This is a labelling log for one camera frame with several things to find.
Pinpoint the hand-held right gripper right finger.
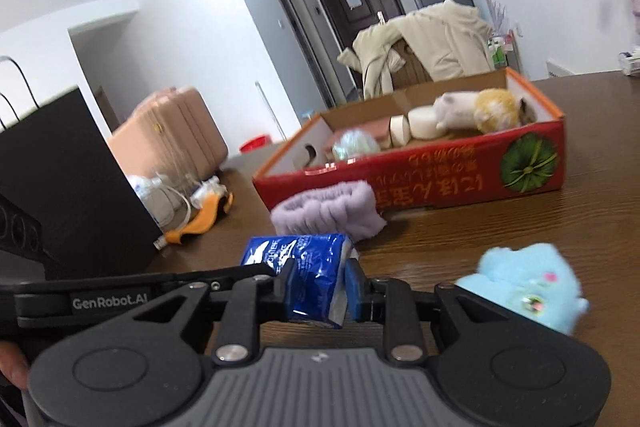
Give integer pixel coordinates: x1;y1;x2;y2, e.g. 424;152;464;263
345;258;506;365

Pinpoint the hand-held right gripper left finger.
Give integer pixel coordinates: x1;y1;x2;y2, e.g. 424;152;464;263
131;257;299;363

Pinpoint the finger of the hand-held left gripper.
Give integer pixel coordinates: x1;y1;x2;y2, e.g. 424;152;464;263
160;264;279;292

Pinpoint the blue tissue packet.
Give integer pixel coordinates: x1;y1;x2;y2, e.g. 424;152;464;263
241;233;360;327

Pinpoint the red cardboard box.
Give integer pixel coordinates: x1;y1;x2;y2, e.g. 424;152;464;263
252;67;567;215

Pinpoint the white plastic bag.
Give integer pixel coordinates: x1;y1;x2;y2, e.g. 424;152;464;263
332;129;383;160

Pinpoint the white foam roll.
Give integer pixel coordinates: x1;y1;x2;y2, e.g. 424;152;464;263
409;106;443;140
390;114;412;148

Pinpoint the person's left hand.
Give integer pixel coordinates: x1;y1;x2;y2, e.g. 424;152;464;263
0;341;30;390

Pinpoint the orange curved object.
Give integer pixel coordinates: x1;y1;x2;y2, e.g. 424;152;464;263
165;192;235;244

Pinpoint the fluffy purple headband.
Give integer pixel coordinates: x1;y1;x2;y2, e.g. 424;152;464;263
270;181;388;240

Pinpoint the black paper bag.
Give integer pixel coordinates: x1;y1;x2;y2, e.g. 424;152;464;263
0;87;163;280

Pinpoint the red bucket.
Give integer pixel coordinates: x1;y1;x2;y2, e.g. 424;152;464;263
239;134;272;154

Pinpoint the pink suitcase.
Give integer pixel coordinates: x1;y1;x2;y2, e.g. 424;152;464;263
107;87;230;188

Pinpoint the light blue plush toy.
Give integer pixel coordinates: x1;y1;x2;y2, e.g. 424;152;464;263
457;243;590;335

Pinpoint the thin metal pole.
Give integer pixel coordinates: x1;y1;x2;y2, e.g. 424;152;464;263
255;81;276;142

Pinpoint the yellow and white plush toy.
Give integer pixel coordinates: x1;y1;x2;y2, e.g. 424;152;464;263
432;89;521;134

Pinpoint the cream coat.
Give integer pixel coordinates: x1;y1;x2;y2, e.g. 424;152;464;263
337;0;496;100

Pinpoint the shelf with small bottles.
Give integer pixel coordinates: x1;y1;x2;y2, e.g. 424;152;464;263
487;32;516;70

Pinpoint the dark brown door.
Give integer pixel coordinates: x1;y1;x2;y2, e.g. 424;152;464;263
309;0;408;54

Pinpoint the purple dried flower sprig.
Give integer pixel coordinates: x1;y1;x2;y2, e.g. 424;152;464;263
480;0;511;32

